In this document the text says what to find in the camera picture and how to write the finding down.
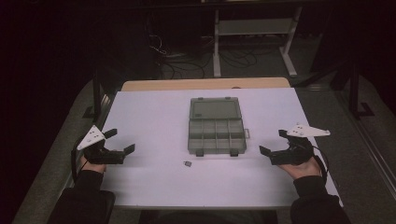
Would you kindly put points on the small grey metal part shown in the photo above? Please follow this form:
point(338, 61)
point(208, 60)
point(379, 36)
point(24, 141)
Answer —
point(187, 163)

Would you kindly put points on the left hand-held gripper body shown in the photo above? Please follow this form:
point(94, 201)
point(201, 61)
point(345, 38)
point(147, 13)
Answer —
point(102, 155)

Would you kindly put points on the person's right hand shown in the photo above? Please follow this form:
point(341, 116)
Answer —
point(301, 170)

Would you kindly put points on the wooden table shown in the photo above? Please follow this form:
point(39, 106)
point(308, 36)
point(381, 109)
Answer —
point(205, 84)

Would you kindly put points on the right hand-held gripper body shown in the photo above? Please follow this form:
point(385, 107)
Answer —
point(295, 154)

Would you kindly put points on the black metal stand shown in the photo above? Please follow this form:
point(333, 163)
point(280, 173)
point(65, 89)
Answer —
point(354, 90)
point(97, 93)

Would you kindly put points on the clear grey compartment organizer box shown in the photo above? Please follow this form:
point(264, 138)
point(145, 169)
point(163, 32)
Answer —
point(217, 130)

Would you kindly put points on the white metal desk frame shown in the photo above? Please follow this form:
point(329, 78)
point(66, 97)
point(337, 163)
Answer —
point(255, 27)

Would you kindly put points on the person's left hand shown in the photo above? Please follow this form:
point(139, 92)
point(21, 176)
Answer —
point(93, 167)

